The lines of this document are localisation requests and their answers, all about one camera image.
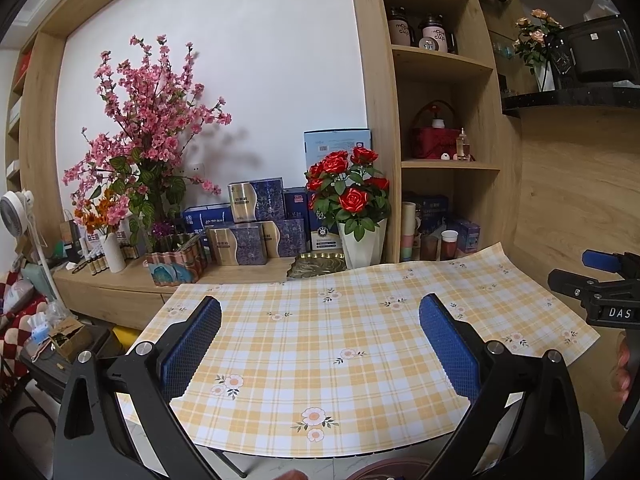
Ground pink artificial blossom branches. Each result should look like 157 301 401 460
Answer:
62 34 233 241

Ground wooden shelf unit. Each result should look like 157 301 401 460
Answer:
347 0 523 266

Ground narrow wooden shelf column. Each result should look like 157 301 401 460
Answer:
5 35 66 271

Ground light blue tall box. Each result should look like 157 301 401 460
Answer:
304 128 373 181

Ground brown paper bag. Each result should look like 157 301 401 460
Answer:
60 209 86 253

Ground peach artificial roses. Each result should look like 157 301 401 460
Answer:
515 8 563 68

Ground black plastic case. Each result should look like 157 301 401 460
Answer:
20 327 126 406

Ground dark blue gift box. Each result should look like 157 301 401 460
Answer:
282 187 313 221

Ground orange artificial flowers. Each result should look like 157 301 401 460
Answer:
74 195 131 236

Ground row of small brown bottles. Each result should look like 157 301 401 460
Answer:
87 245 138 276

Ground clear plastic bag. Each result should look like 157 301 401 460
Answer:
25 302 76 346

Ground white ribbed vase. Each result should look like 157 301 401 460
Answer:
98 232 127 274

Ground red gift basket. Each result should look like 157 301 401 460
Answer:
411 100 463 160

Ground wide blue carton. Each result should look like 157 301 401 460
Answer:
182 205 236 232

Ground white faceted vase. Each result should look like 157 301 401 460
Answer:
337 217 388 270

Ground stack of pastel cups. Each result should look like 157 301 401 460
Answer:
400 201 423 262

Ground brown round trash bin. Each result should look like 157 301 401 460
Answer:
345 460 431 480

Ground person's right hand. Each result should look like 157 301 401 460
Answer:
614 337 632 406

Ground red artificial rose bouquet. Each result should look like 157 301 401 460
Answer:
305 147 392 241

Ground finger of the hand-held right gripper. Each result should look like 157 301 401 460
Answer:
547 269 640 311
581 250 640 281

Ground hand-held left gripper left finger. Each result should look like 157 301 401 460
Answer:
52 296 223 480

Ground small glass perfume bottle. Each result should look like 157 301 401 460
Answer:
455 127 473 162

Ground small blue patterned box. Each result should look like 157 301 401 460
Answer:
452 217 481 253

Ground clear glass vase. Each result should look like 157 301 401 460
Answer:
534 60 556 92

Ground pink lidded mug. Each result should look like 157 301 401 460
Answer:
387 7 416 47
419 14 456 54

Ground red white checkered blanket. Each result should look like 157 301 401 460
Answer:
0 270 53 391

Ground small cardboard box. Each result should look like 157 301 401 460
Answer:
47 320 90 361

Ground black folding table frame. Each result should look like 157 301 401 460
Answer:
210 447 248 479

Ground black stone counter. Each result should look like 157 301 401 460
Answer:
501 82 640 118

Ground black kitchen appliance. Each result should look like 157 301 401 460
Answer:
547 15 640 83

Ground gold and blue gift box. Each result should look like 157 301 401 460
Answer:
227 177 285 223
262 219 307 259
206 222 268 267

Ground white standing fan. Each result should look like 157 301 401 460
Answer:
0 190 58 306

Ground yellow container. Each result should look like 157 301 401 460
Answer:
112 325 146 348

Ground yellow plaid floral tablecloth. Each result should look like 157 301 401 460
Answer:
117 241 601 461

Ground dark blue shelf box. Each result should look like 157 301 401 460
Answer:
415 192 448 235

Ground ornate metal tray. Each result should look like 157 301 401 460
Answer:
286 251 348 281

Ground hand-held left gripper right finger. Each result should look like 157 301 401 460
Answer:
419 294 586 480

